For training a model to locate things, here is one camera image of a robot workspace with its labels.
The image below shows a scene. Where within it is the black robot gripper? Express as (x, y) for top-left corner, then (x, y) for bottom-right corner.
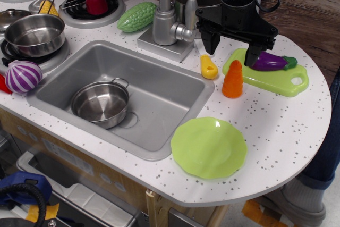
(195, 1), (278, 66)

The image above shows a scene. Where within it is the orange toy carrot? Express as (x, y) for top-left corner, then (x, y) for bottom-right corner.
(222, 60), (243, 98)

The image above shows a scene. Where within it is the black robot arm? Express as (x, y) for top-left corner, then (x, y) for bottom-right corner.
(196, 0), (278, 67)

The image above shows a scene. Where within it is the light green plastic plate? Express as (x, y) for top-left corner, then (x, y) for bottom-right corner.
(171, 117), (248, 179)

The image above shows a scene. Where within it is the yellow toy squash piece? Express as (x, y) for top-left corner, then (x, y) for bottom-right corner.
(200, 54), (218, 79)

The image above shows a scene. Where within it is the purple toy eggplant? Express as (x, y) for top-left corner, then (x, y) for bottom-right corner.
(251, 52), (298, 71)

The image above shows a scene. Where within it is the green plastic cutting board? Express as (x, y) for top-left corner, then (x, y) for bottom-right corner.
(222, 48), (310, 98)

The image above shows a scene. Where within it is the silver toy faucet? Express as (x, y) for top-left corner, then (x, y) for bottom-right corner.
(138, 0), (198, 62)

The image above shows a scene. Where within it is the grey toy sink basin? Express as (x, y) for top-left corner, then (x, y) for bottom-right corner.
(27, 41), (214, 161)

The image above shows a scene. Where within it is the green toy bitter gourd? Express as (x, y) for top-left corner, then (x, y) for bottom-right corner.
(117, 2), (157, 32)

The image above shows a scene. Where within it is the steel pot in sink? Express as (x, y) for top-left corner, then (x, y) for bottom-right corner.
(71, 78), (130, 129)

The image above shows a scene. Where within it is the dark red toy vegetable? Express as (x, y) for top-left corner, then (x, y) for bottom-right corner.
(86, 0), (108, 15)

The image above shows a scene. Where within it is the blue jeans leg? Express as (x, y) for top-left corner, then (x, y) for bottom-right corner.
(299, 71), (339, 190)

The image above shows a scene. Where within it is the back right stove burner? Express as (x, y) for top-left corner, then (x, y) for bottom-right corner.
(58, 0), (125, 29)

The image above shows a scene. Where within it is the person's shoe and sock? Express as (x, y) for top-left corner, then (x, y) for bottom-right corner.
(259, 179), (326, 226)

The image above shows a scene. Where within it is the front stove burner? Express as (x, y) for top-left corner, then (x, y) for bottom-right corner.
(0, 37), (71, 75)

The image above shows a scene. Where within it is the yellow toy corn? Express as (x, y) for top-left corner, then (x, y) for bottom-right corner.
(39, 0), (59, 16)

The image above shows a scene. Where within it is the steel pot on stove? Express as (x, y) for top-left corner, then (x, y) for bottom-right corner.
(4, 14), (65, 57)

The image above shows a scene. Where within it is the purple white toy onion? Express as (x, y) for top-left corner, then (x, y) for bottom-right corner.
(5, 60), (43, 94)

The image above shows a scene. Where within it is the steel pot lid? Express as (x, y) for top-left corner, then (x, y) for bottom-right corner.
(0, 9), (32, 34)

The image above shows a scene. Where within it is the red toy pepper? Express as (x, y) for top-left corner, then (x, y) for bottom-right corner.
(0, 74), (12, 94)

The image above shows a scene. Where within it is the blue clamp with cable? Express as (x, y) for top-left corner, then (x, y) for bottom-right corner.
(1, 171), (52, 226)

